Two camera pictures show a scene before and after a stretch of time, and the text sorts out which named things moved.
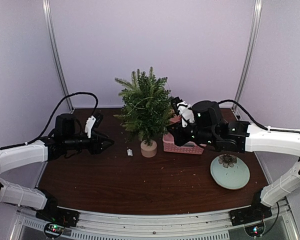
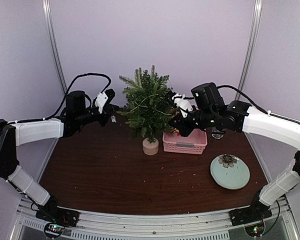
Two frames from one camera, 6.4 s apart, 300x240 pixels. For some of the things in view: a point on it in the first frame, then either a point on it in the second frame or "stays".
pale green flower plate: [230, 171] stays
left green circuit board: [53, 230] stays
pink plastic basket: [189, 147] stays
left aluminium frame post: [47, 6] stays
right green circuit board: [255, 230] stays
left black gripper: [97, 148] -> [108, 110]
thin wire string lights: [144, 98] -> [140, 106]
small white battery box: [130, 152] -> [113, 119]
